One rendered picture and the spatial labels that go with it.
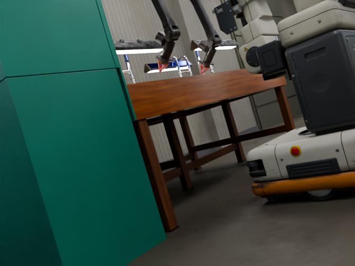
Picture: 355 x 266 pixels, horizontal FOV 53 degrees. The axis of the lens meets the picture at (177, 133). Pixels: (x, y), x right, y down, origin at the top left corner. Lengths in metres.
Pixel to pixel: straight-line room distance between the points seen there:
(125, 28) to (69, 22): 3.18
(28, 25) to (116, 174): 0.70
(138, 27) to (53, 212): 3.86
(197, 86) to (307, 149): 0.84
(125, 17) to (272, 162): 3.58
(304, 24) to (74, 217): 1.21
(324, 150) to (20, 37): 1.30
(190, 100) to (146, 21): 3.16
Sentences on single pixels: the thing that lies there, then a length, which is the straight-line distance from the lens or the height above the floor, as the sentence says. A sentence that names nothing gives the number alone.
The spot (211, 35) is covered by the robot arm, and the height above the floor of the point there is 1.01.
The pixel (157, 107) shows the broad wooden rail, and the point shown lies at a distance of 1.88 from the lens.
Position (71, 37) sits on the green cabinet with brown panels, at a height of 0.99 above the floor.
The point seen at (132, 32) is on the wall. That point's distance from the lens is 4.89.
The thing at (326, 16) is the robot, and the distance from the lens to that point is 1.61.
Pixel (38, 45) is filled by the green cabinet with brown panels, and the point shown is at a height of 0.96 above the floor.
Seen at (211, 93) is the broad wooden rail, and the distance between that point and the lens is 2.27.
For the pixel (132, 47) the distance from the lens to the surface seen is 2.32.
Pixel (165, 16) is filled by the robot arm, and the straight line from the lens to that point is 2.13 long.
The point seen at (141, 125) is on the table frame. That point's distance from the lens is 1.79.
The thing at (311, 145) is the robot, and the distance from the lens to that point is 1.63.
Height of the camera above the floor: 0.49
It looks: 1 degrees down
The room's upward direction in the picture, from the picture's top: 17 degrees counter-clockwise
